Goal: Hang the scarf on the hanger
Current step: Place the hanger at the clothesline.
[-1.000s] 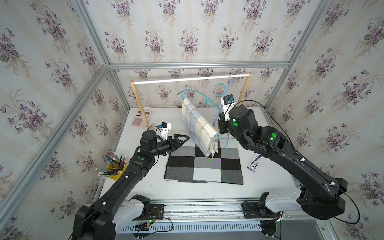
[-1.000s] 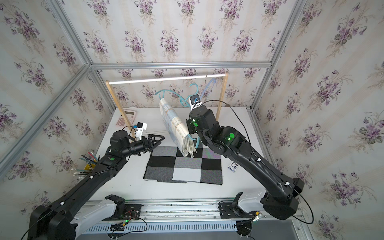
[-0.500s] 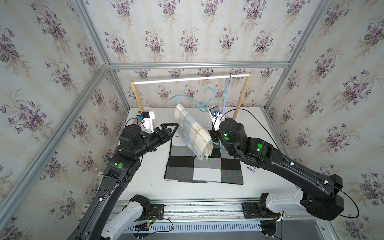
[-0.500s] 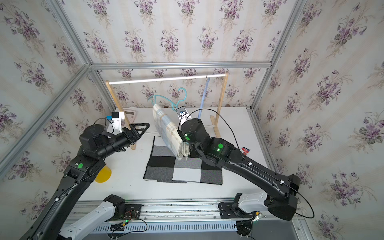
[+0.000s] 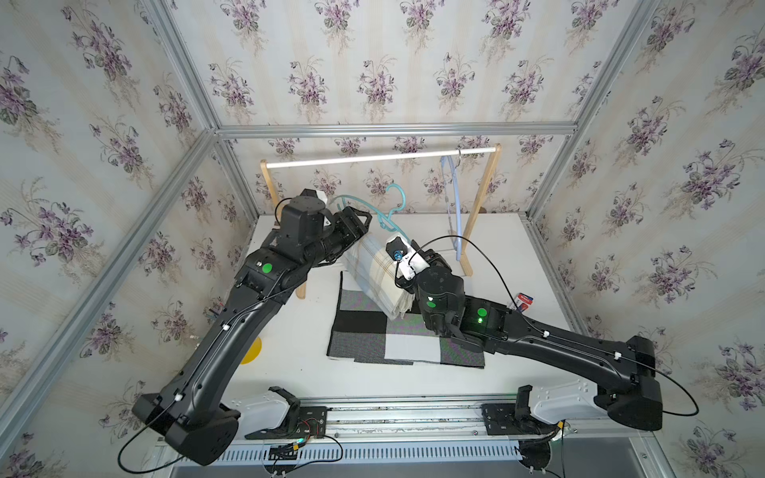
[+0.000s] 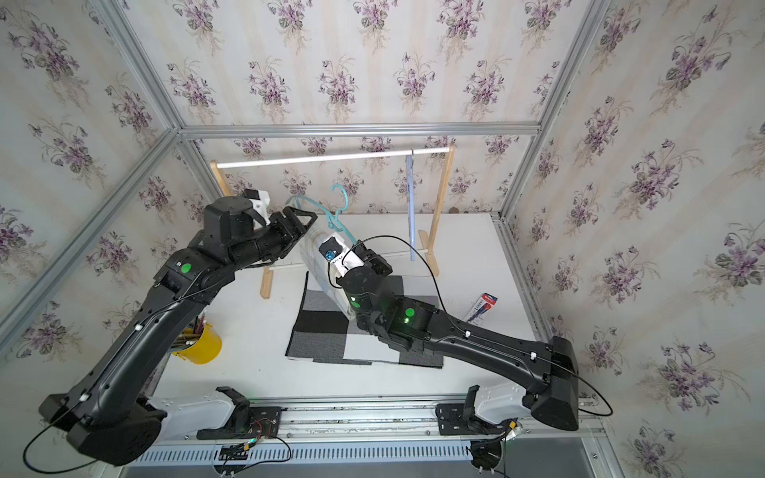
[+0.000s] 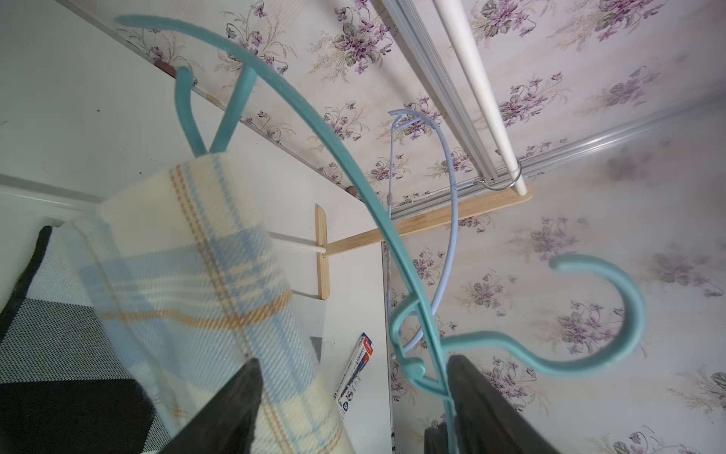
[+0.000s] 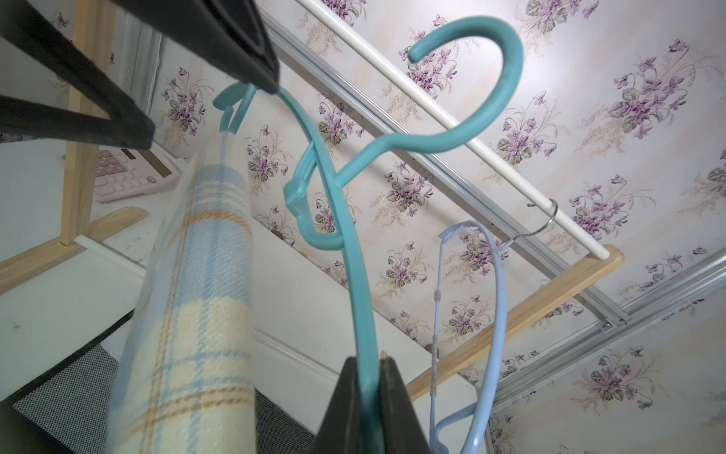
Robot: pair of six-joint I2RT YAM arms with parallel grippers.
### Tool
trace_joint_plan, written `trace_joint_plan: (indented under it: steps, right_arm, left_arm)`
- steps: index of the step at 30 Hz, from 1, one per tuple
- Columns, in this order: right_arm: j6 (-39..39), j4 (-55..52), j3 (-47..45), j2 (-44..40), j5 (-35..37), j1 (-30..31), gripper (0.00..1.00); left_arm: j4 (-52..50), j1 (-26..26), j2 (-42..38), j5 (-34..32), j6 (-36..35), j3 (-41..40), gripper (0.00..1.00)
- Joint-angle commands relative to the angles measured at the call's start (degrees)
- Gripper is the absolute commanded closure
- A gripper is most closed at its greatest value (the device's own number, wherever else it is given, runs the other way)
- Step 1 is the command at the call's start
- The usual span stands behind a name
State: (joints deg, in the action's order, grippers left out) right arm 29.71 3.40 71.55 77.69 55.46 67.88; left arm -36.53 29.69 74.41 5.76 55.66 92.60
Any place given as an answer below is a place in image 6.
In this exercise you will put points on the black white checkered scarf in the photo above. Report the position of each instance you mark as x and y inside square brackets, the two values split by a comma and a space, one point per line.
[323, 334]

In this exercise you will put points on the wooden clothes rack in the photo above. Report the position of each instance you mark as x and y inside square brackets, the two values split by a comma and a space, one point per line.
[373, 172]

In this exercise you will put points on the light blue plastic hanger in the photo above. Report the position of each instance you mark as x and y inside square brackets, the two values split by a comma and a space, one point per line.
[410, 187]

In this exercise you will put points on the plaid blue cream scarf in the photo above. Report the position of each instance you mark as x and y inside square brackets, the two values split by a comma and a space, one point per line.
[322, 270]

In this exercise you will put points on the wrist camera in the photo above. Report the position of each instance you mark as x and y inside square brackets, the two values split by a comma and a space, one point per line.
[260, 200]
[337, 251]

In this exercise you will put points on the aluminium front rail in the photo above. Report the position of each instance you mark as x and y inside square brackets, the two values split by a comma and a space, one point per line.
[374, 417]

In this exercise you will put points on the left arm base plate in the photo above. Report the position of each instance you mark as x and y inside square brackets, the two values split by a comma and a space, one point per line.
[256, 422]

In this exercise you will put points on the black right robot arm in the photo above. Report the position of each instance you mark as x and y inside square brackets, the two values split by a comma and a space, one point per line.
[547, 373]

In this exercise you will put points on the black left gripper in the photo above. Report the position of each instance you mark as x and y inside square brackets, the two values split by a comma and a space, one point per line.
[296, 227]

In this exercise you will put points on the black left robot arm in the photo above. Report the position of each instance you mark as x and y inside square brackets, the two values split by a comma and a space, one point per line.
[106, 416]

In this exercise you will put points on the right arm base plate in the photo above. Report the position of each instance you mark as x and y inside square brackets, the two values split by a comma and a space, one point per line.
[466, 418]

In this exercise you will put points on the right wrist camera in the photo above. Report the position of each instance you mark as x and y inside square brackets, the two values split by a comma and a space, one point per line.
[337, 251]

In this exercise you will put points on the teal plastic hanger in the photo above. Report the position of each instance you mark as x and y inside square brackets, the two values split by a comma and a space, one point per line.
[332, 216]

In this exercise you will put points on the yellow pencil cup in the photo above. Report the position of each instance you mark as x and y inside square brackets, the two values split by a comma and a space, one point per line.
[203, 350]

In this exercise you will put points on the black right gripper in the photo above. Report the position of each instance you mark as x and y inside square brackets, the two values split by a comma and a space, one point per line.
[375, 262]

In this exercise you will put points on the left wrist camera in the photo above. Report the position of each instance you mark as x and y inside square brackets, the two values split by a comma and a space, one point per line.
[260, 200]

